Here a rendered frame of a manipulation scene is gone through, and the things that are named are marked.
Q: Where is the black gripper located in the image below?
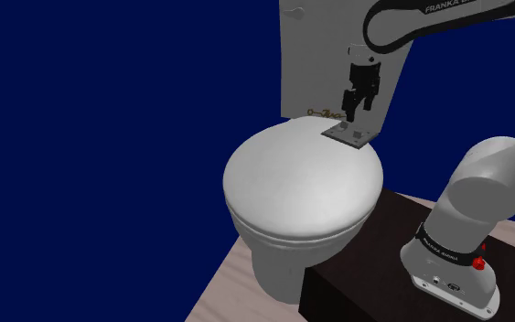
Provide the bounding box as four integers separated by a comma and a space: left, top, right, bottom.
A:
341, 62, 382, 123

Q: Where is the white toilet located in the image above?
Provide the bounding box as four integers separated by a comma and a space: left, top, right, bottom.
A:
222, 0, 415, 306

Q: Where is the dark robot stand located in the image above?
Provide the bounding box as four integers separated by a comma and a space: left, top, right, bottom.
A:
298, 187, 515, 322

